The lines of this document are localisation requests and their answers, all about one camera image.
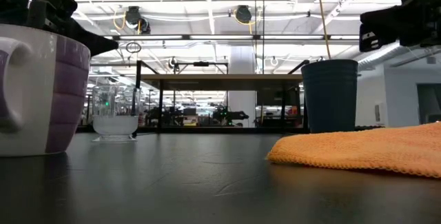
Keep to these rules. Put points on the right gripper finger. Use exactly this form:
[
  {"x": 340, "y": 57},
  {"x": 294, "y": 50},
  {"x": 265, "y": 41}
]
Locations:
[{"x": 379, "y": 24}]

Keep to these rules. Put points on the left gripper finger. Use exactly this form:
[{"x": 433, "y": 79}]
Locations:
[{"x": 100, "y": 45}]

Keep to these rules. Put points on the purple and white mug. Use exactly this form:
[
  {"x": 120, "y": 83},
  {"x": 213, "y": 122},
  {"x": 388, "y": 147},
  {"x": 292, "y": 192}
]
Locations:
[{"x": 34, "y": 96}]

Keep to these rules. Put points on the dark blue plastic cup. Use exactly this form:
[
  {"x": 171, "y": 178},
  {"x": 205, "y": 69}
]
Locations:
[{"x": 329, "y": 96}]

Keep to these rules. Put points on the orange cloth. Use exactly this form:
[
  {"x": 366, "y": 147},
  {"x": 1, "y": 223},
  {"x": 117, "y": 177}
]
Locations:
[{"x": 361, "y": 148}]

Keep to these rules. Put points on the wooden shelf with black frame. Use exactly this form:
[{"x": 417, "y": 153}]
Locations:
[{"x": 220, "y": 81}]

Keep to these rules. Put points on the black aluminium table frame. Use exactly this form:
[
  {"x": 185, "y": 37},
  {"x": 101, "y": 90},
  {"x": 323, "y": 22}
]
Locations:
[{"x": 206, "y": 130}]

